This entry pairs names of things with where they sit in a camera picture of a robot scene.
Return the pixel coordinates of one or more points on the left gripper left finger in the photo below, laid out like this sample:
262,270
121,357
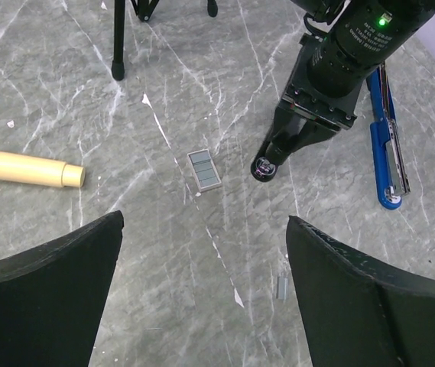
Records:
52,296

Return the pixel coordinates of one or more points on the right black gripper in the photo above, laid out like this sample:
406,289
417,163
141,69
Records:
321,94

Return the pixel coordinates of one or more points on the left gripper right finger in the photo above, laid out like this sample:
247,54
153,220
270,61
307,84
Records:
356,309

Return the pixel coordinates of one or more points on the grey staple strip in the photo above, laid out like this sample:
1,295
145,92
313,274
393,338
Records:
282,288

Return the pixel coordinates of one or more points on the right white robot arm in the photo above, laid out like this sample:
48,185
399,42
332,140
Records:
380,26

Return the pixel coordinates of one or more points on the black stapler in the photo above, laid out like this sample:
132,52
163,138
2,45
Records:
262,169

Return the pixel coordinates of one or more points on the beige toy microphone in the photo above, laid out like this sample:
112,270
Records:
40,171

